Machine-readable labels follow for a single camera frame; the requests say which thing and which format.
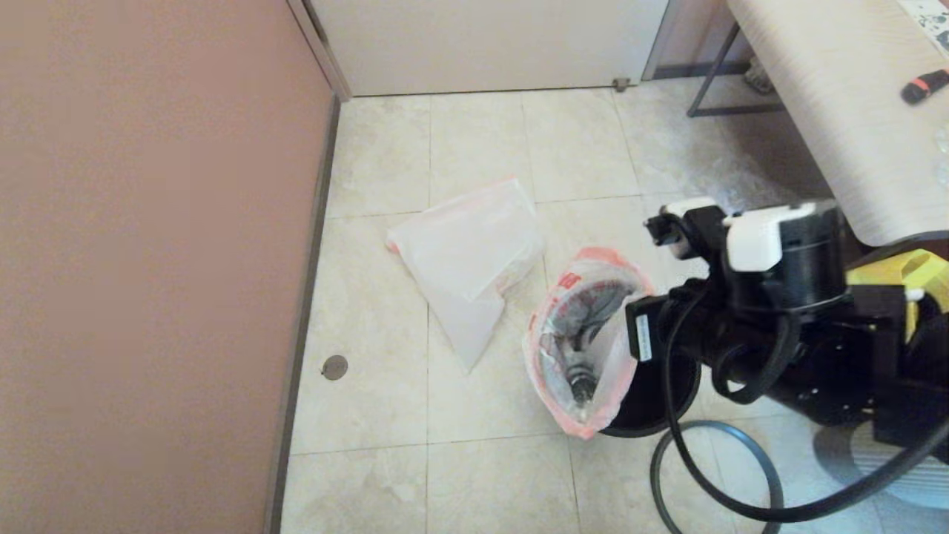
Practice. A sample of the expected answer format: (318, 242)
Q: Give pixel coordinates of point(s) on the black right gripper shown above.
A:
(658, 326)

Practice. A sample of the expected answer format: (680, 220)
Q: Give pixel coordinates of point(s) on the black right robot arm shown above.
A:
(815, 334)

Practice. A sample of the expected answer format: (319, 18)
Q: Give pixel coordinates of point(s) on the black round trash bin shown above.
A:
(652, 415)

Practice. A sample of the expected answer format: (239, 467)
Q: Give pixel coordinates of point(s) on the yellow non-woven shopping bag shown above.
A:
(927, 267)

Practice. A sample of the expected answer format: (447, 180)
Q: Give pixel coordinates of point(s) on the clear plastic bottle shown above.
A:
(580, 386)

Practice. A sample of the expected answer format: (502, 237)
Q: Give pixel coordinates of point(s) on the metal door stop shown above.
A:
(620, 84)

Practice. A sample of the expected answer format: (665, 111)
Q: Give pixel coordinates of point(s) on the grey item under table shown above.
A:
(756, 78)

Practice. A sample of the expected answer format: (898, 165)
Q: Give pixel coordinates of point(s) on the light wood-grain table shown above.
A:
(830, 111)

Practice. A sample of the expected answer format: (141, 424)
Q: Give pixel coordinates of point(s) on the white ribbed bin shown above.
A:
(919, 482)

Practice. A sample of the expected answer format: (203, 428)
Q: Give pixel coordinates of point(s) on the round metal floor drain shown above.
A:
(335, 368)

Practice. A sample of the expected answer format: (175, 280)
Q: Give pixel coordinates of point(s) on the white door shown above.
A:
(482, 44)

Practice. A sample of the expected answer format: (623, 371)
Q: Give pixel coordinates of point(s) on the black and orange marker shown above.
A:
(923, 87)

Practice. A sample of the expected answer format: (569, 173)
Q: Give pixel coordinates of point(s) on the black-white patterned paper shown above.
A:
(934, 18)

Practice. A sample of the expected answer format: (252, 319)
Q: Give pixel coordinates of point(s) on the dark metal table frame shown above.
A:
(730, 111)

